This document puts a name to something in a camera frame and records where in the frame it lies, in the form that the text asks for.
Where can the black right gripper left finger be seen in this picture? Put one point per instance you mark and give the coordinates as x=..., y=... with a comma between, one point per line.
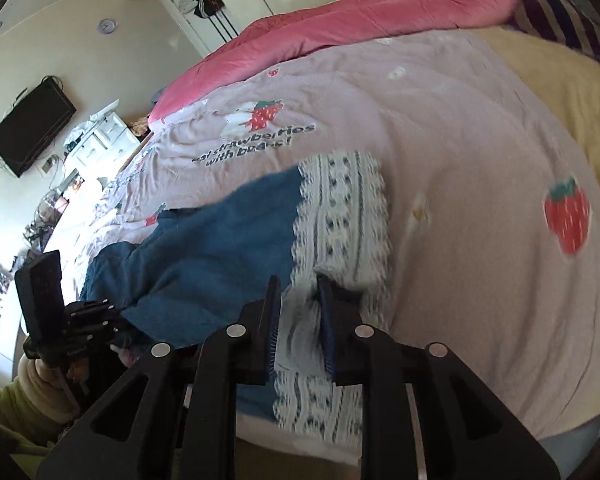
x=173, y=413

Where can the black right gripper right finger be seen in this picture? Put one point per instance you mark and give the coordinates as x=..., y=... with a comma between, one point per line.
x=426, y=414

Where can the blue denim lace-trimmed pants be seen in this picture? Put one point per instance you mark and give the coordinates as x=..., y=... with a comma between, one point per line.
x=325, y=216

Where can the left forearm green fleece sleeve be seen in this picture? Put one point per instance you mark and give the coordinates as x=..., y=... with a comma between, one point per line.
x=33, y=416

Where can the left hand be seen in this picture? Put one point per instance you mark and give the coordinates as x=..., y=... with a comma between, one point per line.
x=100, y=368

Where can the pink strawberry print bedsheet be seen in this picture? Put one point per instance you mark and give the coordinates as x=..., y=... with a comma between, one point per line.
x=494, y=210

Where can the white drawer cabinet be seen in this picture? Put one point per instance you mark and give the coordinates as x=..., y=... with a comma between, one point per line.
x=101, y=146

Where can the yellow blanket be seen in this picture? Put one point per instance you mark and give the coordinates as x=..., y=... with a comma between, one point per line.
x=566, y=81

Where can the pink plush comforter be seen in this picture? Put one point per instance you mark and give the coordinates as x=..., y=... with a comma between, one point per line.
x=284, y=37

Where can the striped purple pillow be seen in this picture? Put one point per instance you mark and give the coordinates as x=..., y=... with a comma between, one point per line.
x=559, y=21

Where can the black wall television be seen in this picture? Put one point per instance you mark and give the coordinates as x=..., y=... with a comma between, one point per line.
x=32, y=125

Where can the purple wall clock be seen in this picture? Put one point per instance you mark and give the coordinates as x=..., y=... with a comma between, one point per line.
x=106, y=26

